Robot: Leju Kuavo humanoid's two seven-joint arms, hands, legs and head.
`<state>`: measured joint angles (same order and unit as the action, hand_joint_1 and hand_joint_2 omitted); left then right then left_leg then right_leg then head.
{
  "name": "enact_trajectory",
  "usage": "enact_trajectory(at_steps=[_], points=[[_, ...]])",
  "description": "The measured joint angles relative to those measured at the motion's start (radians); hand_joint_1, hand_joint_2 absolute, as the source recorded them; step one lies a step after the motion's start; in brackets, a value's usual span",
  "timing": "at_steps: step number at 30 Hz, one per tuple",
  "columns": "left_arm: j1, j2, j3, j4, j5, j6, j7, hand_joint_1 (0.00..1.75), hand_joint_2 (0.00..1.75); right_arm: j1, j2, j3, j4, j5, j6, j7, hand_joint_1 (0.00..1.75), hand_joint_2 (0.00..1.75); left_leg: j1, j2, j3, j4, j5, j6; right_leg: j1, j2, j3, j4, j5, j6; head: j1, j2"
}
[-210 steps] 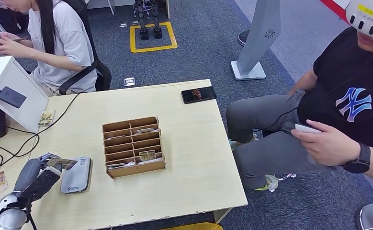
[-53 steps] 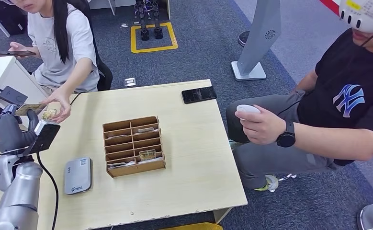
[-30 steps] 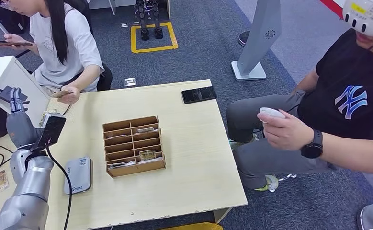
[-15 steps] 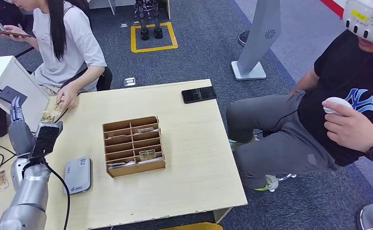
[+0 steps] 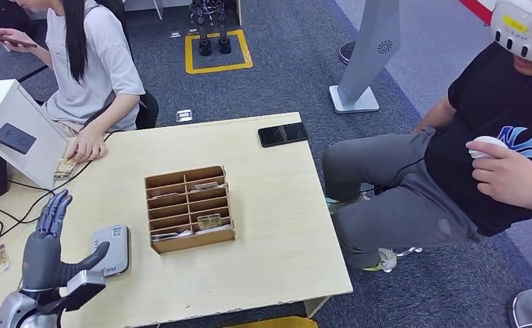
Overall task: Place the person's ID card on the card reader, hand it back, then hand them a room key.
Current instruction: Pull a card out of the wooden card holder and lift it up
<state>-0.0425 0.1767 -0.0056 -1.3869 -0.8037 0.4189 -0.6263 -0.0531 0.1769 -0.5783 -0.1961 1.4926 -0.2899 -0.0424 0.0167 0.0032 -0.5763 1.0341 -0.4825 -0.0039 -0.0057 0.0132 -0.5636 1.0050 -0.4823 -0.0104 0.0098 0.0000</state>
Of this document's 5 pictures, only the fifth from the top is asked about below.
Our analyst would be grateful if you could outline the person's left hand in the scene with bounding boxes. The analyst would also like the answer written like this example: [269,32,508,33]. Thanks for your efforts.
[65,128,108,164]

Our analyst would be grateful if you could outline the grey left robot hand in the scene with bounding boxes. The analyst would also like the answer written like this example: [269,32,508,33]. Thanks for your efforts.
[20,189,112,293]

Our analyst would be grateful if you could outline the person's right hand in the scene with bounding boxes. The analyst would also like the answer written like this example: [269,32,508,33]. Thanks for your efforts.
[0,27,40,55]

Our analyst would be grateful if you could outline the headset person's left hand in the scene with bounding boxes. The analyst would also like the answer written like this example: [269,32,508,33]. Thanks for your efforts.
[465,139,532,211]

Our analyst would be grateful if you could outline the dark handheld phone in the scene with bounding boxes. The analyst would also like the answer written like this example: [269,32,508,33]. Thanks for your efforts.
[0,29,38,49]

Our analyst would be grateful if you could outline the printed card with green picture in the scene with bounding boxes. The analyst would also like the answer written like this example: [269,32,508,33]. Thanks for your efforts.
[53,156,77,182]

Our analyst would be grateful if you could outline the white handheld controller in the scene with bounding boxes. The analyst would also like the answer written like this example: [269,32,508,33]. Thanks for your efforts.
[468,135,511,160]

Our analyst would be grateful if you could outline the grey card reader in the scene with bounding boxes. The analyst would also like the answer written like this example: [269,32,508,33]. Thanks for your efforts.
[89,225,131,277]

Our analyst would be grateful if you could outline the person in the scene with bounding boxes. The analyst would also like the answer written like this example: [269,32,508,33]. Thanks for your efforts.
[0,0,147,165]

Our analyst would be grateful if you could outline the person wearing VR headset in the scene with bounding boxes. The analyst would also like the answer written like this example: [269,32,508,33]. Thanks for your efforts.
[322,0,532,275]

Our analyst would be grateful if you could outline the white key cards stack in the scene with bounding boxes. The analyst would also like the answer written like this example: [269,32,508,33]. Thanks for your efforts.
[151,230,193,243]

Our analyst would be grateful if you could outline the wooden slotted card organizer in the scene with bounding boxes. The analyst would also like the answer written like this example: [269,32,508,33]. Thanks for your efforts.
[144,165,237,256]

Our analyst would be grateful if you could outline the upright printed key card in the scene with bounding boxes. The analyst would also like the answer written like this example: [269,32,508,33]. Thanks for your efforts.
[197,213,222,231]

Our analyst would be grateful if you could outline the white key card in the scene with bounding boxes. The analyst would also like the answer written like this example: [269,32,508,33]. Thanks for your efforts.
[194,224,232,235]

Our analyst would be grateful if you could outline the black cabinet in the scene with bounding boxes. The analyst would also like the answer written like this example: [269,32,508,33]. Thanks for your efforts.
[0,0,36,44]

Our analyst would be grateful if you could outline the white slanted console stand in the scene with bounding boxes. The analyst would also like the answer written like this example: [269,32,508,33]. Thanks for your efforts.
[0,79,70,190]

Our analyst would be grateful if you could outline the black office chair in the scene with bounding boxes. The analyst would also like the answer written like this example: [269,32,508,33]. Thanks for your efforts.
[16,65,160,131]

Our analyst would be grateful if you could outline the black square pad device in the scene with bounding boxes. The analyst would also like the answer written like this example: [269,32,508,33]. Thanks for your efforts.
[0,122,38,155]

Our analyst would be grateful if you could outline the chrome chair base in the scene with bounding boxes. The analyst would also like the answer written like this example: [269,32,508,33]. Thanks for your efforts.
[394,246,424,258]

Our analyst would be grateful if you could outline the white desk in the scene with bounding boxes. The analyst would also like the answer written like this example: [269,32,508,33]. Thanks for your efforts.
[116,0,244,27]

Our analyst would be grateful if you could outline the white VR headset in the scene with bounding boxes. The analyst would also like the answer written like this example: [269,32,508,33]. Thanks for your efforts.
[490,0,532,64]

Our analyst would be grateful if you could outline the yellow floor tape square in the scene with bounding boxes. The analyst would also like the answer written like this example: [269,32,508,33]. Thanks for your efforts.
[184,29,254,75]

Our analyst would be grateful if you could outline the black standing robot legs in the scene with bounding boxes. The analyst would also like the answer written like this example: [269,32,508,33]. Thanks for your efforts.
[188,0,233,57]

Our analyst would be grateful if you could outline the grey kiosk stand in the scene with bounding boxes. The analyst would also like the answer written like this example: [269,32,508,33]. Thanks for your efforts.
[328,0,402,115]

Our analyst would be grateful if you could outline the black smartphone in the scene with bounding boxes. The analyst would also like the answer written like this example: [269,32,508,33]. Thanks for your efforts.
[257,122,309,148]

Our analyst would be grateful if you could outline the black round floor object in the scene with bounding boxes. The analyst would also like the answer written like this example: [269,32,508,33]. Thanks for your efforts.
[338,41,358,66]

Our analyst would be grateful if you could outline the wooden desk side panel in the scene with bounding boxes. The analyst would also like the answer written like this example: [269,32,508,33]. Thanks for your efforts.
[304,296,332,319]

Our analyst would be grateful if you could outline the yellow floor tape strip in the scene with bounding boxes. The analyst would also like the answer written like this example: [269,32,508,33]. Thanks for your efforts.
[227,316,318,328]

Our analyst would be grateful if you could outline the long black desk cable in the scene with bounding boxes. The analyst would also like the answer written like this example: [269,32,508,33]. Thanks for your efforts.
[0,130,124,225]

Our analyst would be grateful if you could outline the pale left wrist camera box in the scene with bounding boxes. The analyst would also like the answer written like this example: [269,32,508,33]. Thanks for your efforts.
[37,270,107,316]

